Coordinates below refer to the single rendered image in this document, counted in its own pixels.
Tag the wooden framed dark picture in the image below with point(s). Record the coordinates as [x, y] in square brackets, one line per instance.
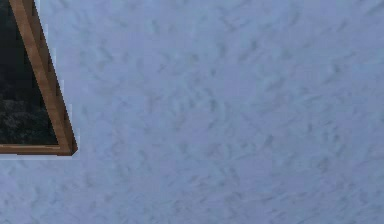
[20, 100]

